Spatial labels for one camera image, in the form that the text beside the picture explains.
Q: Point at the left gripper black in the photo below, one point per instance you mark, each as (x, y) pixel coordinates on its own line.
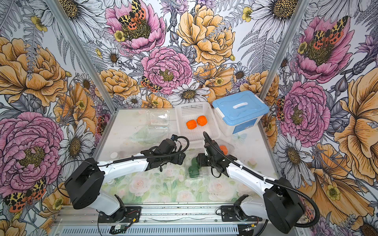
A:
(179, 162)

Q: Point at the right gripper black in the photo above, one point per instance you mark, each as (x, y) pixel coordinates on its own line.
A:
(201, 157)

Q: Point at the clear clamshell container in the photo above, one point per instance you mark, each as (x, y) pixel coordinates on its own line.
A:
(155, 128)
(227, 148)

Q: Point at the right aluminium corner post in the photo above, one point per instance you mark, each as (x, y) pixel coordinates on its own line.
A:
(286, 41)

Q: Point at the left aluminium corner post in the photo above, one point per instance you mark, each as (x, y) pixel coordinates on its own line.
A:
(73, 38)

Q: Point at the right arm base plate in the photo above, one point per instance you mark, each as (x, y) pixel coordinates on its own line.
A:
(228, 213)

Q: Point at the aluminium front rail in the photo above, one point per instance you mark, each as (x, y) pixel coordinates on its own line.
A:
(187, 219)

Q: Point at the white perforated plastic basket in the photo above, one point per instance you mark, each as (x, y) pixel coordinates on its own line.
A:
(193, 119)

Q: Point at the aluminium corner post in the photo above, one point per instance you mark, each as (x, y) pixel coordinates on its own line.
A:
(73, 38)
(286, 41)

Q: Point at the blue lid storage box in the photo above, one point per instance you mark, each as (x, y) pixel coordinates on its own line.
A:
(239, 111)

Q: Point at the white pill bottle orange label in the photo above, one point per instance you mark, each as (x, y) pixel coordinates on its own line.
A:
(114, 155)

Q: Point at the green fruit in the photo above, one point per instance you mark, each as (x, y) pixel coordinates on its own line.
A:
(195, 163)
(193, 172)

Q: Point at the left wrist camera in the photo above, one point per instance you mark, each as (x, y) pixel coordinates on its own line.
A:
(175, 138)

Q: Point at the orange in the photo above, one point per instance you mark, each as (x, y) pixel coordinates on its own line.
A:
(224, 149)
(202, 120)
(192, 124)

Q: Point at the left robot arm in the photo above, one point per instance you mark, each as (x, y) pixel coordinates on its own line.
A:
(85, 183)

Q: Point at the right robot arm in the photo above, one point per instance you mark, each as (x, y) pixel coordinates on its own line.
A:
(281, 206)

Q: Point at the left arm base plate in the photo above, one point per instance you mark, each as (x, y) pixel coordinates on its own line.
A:
(128, 214)

